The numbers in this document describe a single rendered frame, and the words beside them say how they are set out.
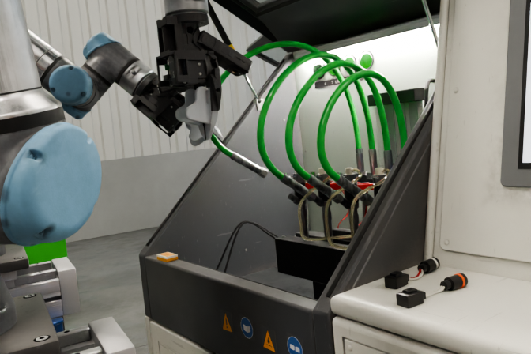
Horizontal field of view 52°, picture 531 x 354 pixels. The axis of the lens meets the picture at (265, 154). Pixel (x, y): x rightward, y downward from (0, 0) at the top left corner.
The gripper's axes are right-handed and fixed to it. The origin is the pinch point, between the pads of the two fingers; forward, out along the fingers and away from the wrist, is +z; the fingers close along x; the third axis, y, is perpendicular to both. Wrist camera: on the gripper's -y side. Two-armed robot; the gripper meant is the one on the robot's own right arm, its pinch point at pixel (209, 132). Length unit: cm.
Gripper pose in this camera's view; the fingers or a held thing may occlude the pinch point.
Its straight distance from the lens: 95.6
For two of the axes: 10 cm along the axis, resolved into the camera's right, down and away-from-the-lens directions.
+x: 5.9, -0.2, -8.0
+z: 1.0, 9.9, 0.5
